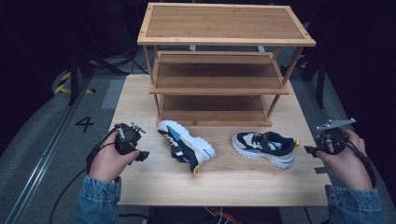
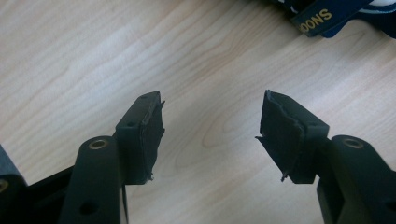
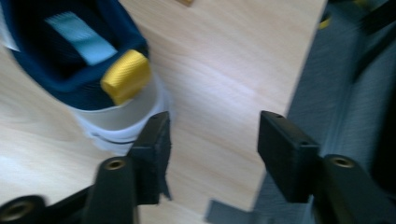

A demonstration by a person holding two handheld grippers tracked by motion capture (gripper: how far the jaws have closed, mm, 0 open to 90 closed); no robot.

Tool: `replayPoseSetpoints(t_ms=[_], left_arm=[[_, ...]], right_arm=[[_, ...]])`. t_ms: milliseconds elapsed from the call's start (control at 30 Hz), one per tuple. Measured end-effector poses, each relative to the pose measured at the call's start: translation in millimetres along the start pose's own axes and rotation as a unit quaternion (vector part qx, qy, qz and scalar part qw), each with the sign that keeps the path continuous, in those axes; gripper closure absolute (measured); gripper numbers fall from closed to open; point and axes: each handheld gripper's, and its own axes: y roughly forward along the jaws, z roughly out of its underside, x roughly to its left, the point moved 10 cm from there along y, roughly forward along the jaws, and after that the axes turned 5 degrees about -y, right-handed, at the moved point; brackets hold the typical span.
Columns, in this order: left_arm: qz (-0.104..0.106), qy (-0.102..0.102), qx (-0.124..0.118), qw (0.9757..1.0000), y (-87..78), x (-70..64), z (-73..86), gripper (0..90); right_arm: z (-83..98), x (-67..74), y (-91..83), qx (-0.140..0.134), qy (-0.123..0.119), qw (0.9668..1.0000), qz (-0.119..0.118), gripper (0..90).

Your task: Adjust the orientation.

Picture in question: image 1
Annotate hand-held gripper black cable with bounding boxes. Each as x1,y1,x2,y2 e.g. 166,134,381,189
334,135,377,189
49,126,119,224

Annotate black metal stand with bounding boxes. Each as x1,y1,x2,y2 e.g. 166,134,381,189
299,46,329,109
68,49,129,106

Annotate left hand-held gripper black cable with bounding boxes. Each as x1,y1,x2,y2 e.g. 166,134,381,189
49,126,119,224

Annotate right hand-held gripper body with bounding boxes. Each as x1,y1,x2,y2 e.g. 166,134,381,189
316,118,357,155

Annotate right hand-held gripper black cable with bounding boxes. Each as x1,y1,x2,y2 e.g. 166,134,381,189
334,135,377,189

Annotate navy beige white sneaker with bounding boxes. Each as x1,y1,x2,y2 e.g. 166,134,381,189
156,119,217,178
232,131,301,169

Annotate yellow black hazard tape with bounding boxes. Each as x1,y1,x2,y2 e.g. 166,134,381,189
53,71,96,95

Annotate grey floor tape patch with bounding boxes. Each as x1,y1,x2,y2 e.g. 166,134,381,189
100,78,126,110

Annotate orange and white wires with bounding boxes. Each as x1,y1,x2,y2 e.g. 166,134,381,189
204,206,243,224

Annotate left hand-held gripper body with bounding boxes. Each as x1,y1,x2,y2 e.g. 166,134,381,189
113,121,147,156

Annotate three-tier bamboo shoe rack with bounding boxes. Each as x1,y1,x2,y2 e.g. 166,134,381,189
136,2,318,127

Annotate person's right hand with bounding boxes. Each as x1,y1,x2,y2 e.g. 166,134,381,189
315,129,374,191

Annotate person's left hand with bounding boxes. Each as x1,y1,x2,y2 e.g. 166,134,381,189
88,130,141,183

